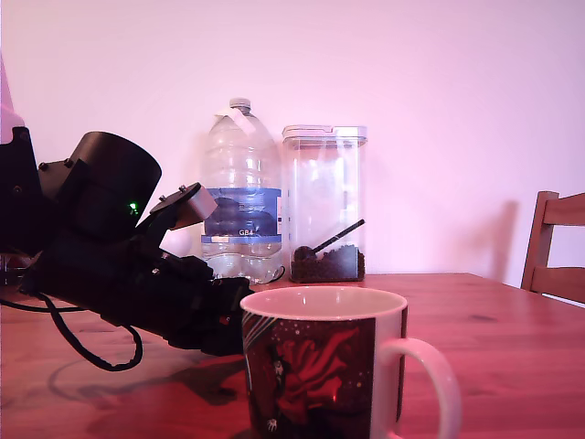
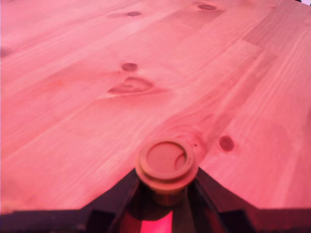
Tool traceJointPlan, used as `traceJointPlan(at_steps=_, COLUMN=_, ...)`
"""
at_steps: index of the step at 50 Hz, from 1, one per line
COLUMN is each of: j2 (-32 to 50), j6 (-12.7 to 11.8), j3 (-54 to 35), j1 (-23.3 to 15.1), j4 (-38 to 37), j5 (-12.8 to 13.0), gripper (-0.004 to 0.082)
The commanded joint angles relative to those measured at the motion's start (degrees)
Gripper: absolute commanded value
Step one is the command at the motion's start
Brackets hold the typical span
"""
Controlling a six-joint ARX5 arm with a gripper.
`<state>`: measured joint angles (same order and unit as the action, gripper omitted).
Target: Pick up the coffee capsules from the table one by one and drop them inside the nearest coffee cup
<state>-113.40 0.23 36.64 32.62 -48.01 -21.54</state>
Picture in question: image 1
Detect black coffee scoop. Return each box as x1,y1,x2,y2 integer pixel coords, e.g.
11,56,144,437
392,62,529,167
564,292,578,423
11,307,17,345
292,219,366,265

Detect dark coffee beans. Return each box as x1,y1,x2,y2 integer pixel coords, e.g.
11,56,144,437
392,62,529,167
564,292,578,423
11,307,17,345
290,245,366,283

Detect white mug with red print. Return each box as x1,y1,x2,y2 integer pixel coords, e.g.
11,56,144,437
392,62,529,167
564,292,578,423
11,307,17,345
238,285,463,439

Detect large clear water bottle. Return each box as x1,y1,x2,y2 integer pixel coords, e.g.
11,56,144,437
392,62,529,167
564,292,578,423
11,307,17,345
199,97,283,285

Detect clear plastic storage container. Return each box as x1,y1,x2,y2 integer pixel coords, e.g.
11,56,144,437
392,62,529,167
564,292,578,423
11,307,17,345
281,123,369,284

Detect brown wooden chair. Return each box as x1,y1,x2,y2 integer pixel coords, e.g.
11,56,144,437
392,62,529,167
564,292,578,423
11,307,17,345
519,190,585,305

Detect grey camera box on bracket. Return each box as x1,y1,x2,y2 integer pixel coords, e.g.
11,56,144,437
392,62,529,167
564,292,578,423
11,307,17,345
148,181,219,230

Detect black looping arm cable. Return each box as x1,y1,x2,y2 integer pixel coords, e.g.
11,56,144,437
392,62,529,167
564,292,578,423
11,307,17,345
0,295,88,315
38,292,145,372

